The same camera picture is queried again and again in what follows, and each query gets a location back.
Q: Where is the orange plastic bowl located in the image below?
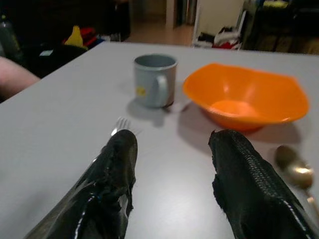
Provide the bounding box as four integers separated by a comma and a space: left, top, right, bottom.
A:
182, 62, 310, 131

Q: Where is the dark water bottle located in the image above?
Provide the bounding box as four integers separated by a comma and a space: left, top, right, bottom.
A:
0, 14, 22, 59

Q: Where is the person's bare knee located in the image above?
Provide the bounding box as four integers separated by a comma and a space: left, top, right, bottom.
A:
0, 56, 41, 95

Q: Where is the yellow cloth item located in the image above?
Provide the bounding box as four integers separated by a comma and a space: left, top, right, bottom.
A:
64, 25, 85, 47

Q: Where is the red and white clothes pile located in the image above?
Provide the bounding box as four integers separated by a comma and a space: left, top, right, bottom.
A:
212, 26, 241, 49

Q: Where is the gold metal spoon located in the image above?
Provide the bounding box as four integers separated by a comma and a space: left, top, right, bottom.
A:
274, 145, 319, 217

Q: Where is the grey enamel mug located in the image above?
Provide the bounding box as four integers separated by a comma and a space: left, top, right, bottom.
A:
133, 54, 178, 109

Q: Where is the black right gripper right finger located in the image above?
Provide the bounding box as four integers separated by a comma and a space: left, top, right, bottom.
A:
208, 129, 317, 239

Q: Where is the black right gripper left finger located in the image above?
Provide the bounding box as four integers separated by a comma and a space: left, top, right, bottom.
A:
24, 129, 139, 239

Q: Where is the silver metal fork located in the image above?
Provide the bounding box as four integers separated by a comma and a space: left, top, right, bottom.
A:
111, 117, 132, 136

